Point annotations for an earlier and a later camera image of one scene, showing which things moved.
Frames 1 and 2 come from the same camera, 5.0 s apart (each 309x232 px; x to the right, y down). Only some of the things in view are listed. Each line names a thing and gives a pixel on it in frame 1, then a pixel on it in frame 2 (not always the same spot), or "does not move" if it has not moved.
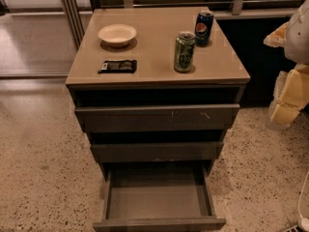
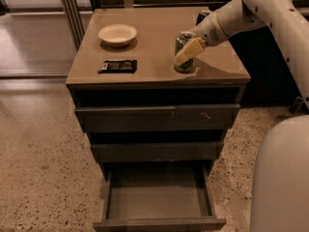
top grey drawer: (159, 119) does not move
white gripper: (298, 39) → (210, 30)
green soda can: (183, 51) does not move
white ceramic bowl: (117, 34) does not move
